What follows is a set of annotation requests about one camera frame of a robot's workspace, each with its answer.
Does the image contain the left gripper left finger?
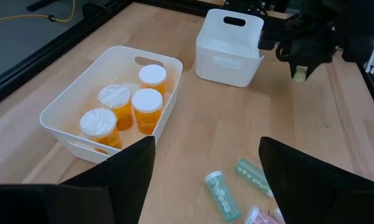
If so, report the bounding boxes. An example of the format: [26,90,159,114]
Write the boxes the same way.
[0,136,157,224]

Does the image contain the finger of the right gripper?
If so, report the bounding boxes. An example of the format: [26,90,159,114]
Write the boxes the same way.
[304,61,320,82]
[288,60,299,80]

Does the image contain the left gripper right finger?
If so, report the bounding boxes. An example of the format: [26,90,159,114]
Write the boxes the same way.
[258,136,374,224]

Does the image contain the wide pale yellow pill bottle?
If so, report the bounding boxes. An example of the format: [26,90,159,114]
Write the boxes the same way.
[292,65,308,83]

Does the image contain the pink pill bottle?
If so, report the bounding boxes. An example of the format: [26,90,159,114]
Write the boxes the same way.
[244,205,283,224]

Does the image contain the tall white plastic bin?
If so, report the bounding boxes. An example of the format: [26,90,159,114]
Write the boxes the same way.
[195,8,265,88]

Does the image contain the teal pill bottle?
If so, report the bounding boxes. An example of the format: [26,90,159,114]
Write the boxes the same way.
[235,157,273,198]
[204,170,242,223]

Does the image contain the orange pill bottle plain cap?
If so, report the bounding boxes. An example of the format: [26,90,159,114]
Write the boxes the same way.
[138,64,168,97]
[131,88,164,135]

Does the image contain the shallow white plastic bin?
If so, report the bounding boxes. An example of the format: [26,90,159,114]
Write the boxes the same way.
[39,45,184,165]

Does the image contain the yellow cable with black knot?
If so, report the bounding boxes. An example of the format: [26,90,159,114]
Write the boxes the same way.
[0,0,77,26]

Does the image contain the black desk leg frame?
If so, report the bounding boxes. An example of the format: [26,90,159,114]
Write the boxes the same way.
[26,0,60,12]

